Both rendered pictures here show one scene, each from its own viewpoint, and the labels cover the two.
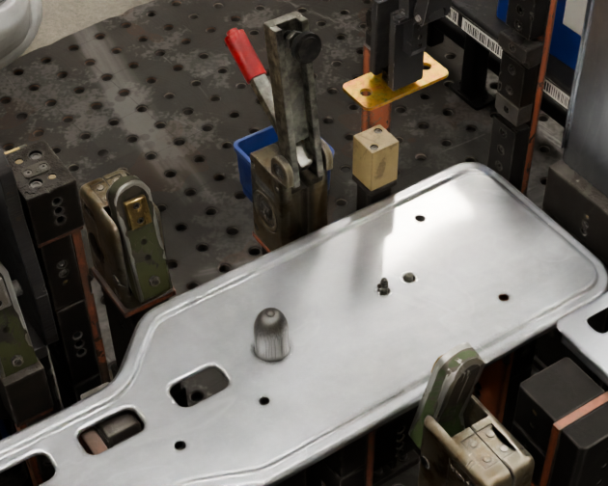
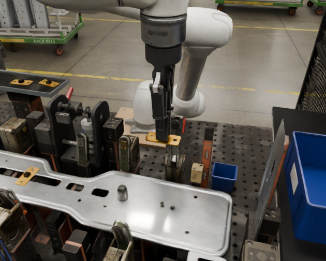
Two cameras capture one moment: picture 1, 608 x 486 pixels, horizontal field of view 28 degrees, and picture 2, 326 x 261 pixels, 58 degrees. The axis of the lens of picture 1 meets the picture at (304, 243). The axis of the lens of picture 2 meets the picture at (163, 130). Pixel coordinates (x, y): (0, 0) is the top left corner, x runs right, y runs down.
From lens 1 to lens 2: 67 cm
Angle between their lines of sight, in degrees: 38
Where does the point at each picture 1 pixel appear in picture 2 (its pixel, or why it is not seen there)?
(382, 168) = (195, 176)
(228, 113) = (232, 158)
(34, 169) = (112, 121)
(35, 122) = (190, 135)
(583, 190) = (250, 225)
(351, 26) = not seen: hidden behind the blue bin
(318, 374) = (122, 211)
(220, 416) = (93, 201)
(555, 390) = not seen: outside the picture
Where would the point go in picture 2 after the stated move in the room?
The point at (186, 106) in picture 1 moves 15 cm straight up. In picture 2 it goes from (224, 151) to (228, 128)
